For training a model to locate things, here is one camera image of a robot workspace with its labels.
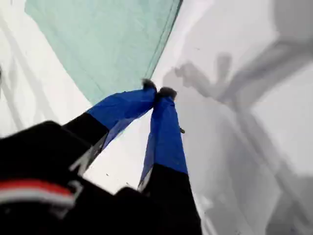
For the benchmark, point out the pale green T-shirt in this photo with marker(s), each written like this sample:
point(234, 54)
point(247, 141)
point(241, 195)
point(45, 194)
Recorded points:
point(97, 49)

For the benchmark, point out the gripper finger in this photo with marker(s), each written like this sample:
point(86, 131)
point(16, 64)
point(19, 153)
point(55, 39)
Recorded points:
point(166, 137)
point(122, 107)

